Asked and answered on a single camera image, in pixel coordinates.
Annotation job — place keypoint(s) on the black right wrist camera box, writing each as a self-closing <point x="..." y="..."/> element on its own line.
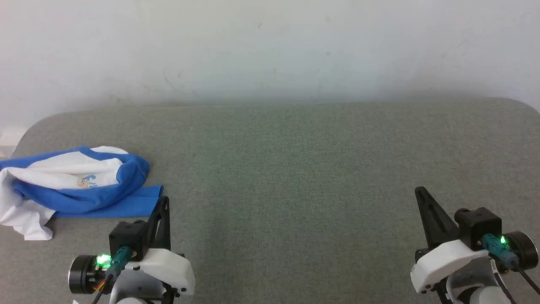
<point x="479" y="223"/>

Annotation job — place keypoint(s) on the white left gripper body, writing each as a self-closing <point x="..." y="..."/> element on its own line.
<point x="168" y="266"/>

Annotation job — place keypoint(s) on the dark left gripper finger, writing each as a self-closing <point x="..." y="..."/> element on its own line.
<point x="166" y="228"/>
<point x="152" y="221"/>

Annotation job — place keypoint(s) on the grey-green fabric sofa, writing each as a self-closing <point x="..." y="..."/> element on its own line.
<point x="295" y="190"/>

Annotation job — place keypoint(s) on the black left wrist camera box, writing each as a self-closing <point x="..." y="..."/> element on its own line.
<point x="128" y="236"/>

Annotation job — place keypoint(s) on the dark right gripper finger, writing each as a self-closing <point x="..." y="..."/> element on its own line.
<point x="434" y="223"/>

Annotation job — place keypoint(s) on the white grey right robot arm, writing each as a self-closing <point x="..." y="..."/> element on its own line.
<point x="476" y="291"/>

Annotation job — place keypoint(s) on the blue and white shirt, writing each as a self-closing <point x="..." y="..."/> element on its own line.
<point x="71" y="190"/>

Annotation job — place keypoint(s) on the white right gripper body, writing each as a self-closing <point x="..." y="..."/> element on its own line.
<point x="443" y="261"/>

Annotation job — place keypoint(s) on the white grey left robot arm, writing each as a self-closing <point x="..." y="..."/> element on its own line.
<point x="135" y="295"/>

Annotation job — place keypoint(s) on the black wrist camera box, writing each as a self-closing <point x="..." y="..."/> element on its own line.
<point x="479" y="223"/>
<point x="128" y="236"/>

